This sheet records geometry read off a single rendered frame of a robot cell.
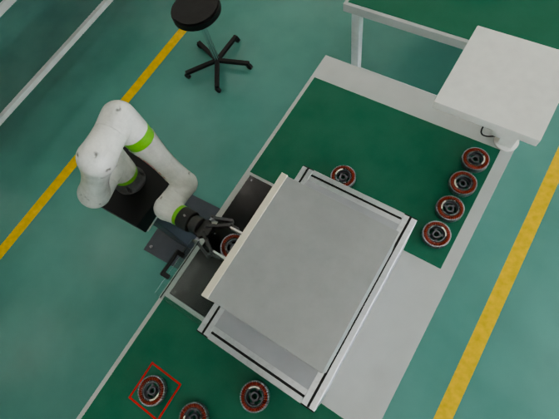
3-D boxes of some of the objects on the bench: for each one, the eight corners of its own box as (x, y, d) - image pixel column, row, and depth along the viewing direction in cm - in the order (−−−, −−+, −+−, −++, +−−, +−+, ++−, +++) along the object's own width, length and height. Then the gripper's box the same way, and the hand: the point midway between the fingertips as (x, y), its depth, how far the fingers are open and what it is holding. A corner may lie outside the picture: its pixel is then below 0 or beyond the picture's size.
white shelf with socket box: (413, 164, 179) (433, 101, 137) (448, 101, 188) (477, 25, 146) (492, 198, 168) (540, 140, 126) (525, 130, 177) (581, 56, 135)
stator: (205, 396, 156) (201, 397, 153) (213, 427, 152) (210, 428, 148) (178, 407, 156) (175, 408, 153) (185, 438, 152) (182, 440, 148)
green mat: (249, 171, 190) (249, 171, 190) (314, 77, 205) (314, 76, 205) (440, 268, 160) (440, 268, 160) (500, 150, 175) (500, 150, 175)
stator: (269, 412, 151) (268, 413, 147) (240, 411, 152) (239, 412, 149) (270, 380, 155) (269, 380, 151) (242, 380, 156) (239, 380, 153)
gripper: (211, 204, 171) (254, 227, 164) (179, 249, 164) (222, 275, 157) (206, 196, 164) (250, 219, 157) (172, 243, 157) (217, 269, 150)
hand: (232, 245), depth 158 cm, fingers closed on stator, 11 cm apart
